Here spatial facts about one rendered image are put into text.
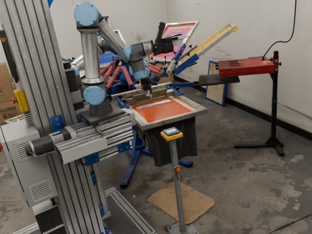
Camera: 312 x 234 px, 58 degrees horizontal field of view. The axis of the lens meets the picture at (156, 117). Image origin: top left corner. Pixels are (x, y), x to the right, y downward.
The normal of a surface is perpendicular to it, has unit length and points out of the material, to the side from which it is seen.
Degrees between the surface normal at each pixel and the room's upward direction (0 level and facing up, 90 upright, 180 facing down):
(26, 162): 90
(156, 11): 90
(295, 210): 0
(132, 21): 90
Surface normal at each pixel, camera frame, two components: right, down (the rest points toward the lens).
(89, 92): 0.15, 0.47
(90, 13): 0.15, 0.22
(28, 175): 0.54, 0.25
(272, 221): -0.12, -0.92
